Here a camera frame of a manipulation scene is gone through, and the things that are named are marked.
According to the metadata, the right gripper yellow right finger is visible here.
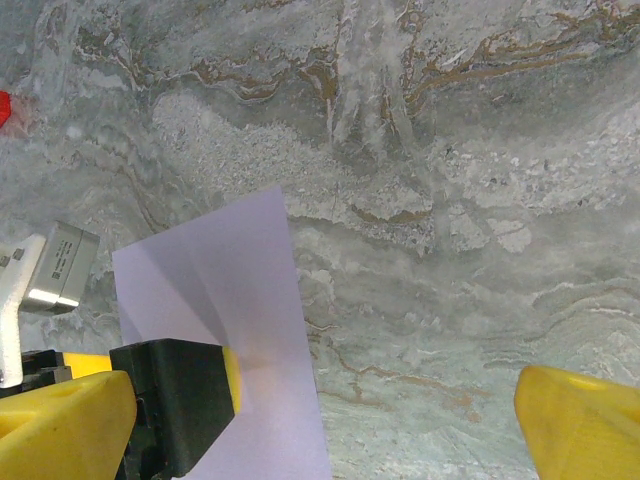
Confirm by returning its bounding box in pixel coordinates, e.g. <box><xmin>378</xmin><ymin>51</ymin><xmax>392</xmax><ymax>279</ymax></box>
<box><xmin>514</xmin><ymin>364</ymin><xmax>640</xmax><ymax>480</ymax></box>

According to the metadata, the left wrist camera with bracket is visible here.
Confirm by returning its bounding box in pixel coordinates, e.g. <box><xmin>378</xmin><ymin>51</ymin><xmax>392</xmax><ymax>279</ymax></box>
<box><xmin>0</xmin><ymin>219</ymin><xmax>101</xmax><ymax>389</ymax></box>

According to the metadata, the lavender square paper sheet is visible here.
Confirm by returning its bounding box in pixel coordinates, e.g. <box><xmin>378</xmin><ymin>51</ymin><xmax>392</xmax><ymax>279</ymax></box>
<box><xmin>111</xmin><ymin>186</ymin><xmax>335</xmax><ymax>480</ymax></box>

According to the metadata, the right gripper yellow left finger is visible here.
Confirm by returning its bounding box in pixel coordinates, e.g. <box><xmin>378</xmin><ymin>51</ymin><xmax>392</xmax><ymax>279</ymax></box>
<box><xmin>0</xmin><ymin>369</ymin><xmax>138</xmax><ymax>480</ymax></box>

